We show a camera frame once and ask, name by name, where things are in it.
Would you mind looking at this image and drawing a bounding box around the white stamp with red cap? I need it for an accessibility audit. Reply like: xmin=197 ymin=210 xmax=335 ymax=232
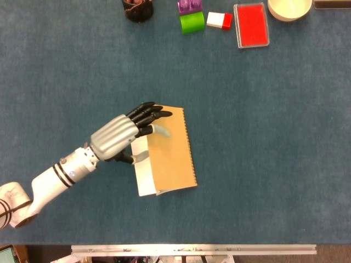
xmin=206 ymin=12 xmax=233 ymax=31

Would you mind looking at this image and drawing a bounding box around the green rounded building block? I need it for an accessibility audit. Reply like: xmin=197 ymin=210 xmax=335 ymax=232
xmin=179 ymin=12 xmax=206 ymax=35

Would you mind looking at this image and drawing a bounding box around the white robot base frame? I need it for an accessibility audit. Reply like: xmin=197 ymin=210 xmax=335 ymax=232
xmin=54 ymin=254 xmax=236 ymax=263

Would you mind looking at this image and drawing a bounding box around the blue felt table cloth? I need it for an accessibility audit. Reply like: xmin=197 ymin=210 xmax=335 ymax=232
xmin=0 ymin=0 xmax=351 ymax=245

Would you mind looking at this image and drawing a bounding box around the purple two-stud building block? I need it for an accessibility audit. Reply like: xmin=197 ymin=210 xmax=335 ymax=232
xmin=177 ymin=0 xmax=203 ymax=16

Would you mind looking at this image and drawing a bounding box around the red ink pad clear case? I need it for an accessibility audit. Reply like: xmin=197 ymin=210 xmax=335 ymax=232
xmin=233 ymin=2 xmax=270 ymax=49

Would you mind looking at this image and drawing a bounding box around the aluminium profile rail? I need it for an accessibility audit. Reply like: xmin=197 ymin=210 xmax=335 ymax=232
xmin=71 ymin=244 xmax=318 ymax=257

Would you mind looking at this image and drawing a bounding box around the black mesh pen cup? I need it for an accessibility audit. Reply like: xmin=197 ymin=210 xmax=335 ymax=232
xmin=122 ymin=0 xmax=154 ymax=23

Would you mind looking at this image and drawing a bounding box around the spiral notebook with brown cover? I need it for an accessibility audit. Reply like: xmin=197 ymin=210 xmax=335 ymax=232
xmin=130 ymin=105 xmax=199 ymax=197

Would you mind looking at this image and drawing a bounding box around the left silver-black robot hand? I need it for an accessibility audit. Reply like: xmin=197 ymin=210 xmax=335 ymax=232
xmin=90 ymin=101 xmax=173 ymax=165

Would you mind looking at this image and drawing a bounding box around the green display screen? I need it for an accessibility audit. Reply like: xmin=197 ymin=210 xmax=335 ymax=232
xmin=0 ymin=245 xmax=14 ymax=263

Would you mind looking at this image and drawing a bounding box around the cream white bowl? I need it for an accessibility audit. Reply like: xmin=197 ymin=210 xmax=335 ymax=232
xmin=267 ymin=0 xmax=313 ymax=22

